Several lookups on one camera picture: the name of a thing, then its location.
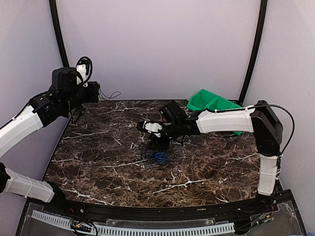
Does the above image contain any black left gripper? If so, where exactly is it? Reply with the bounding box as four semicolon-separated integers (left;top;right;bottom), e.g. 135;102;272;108
63;80;98;112

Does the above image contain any blue cable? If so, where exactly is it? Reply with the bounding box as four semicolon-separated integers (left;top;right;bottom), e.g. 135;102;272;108
140;145;184;169

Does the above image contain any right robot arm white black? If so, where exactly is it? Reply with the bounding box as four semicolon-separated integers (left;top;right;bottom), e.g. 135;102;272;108
137;100;283;213

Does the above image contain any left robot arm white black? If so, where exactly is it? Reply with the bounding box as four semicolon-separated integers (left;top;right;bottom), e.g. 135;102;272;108
0;64;100;214

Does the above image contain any green plastic bin left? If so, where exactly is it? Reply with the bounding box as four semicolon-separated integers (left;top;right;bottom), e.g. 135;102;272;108
187;89;219;111

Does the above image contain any green plastic bin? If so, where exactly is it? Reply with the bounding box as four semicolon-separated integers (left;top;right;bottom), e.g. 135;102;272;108
206;96;241;111
233;131;243;136
187;89;219;111

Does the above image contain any green plastic bin middle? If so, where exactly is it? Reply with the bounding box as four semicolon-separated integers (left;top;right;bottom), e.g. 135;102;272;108
206;96;241;111

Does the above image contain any green plastic bin right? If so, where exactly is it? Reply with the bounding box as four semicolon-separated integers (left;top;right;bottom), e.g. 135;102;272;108
233;131;243;136

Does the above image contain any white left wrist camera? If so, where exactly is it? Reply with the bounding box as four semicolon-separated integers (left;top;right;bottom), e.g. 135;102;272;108
76;57;93;87

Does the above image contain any black frame post left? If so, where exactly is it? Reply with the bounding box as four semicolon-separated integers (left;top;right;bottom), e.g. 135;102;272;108
49;0;69;67

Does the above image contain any black frame post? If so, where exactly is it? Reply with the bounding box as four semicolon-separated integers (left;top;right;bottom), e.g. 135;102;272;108
238;0;268;105
49;0;69;67

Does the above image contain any white slotted cable duct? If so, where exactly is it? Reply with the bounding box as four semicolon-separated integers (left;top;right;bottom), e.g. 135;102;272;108
31;210;235;236

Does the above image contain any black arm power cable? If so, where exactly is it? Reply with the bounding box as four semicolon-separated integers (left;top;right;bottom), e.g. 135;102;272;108
246;104;295;158

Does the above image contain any black front rail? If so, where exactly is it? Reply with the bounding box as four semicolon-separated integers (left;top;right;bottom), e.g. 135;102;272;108
44;191;292;222

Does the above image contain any black frame post right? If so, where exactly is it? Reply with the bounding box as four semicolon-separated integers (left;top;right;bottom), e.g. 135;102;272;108
238;0;268;105

